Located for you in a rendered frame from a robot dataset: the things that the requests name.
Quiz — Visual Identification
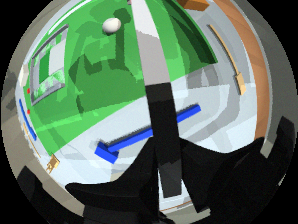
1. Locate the white golf ball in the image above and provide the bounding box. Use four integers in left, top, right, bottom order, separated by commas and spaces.
102, 18, 121, 34

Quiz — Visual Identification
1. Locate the green flat mat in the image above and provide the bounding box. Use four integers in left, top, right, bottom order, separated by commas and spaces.
23, 0, 210, 156

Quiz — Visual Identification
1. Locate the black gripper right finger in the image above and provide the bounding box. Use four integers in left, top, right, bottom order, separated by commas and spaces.
180, 136, 265, 213

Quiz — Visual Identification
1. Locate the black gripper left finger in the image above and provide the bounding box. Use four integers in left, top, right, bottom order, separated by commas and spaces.
65, 137, 160, 224

